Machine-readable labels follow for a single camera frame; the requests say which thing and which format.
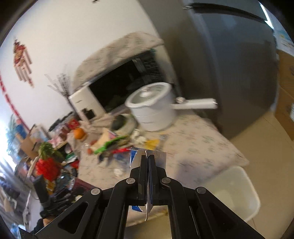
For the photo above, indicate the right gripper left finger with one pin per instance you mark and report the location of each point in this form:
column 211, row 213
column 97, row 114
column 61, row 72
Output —
column 98, row 214

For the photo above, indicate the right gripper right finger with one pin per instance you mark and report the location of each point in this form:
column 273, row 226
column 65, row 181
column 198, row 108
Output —
column 194, row 213

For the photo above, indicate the blue silver carton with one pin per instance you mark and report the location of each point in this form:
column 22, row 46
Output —
column 147, row 160

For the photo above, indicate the white trash bin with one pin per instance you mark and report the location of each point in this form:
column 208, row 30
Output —
column 234, row 188

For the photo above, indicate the red flower pot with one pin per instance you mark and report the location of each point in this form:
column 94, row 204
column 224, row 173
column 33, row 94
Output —
column 48, row 168

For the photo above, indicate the floral tablecloth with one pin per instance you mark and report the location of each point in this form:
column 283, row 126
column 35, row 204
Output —
column 195, row 152

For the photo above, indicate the green snack wrapper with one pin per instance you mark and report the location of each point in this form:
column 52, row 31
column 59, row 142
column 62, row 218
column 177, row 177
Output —
column 113, row 142

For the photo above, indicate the orange fruit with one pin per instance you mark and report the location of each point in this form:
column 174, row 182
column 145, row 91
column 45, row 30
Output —
column 79, row 133

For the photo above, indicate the yellow wrapper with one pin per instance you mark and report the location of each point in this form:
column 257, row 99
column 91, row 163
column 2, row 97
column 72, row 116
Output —
column 151, row 144

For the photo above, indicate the crumpled white tissue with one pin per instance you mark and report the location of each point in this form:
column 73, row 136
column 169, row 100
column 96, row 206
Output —
column 137, row 138

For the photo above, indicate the white microwave oven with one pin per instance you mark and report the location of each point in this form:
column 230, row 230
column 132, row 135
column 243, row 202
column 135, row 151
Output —
column 104, row 93

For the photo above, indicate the white electric pot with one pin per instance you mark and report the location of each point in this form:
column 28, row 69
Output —
column 155, row 107

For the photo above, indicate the lower cardboard box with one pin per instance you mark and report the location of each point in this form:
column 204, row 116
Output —
column 284, row 111

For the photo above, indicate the cardboard box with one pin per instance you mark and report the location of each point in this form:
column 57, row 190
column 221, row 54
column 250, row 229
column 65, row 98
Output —
column 286, row 71
column 284, row 111

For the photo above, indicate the red chinese knot decoration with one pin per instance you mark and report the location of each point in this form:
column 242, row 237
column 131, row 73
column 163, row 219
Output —
column 22, row 62

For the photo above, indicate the floral microwave cover cloth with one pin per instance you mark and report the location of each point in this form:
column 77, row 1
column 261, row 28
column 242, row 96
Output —
column 113, row 55

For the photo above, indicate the grey refrigerator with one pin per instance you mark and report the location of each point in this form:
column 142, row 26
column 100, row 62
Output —
column 222, row 50

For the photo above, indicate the upper cardboard box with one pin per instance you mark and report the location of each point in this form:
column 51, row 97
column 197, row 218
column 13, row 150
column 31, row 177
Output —
column 286, row 71

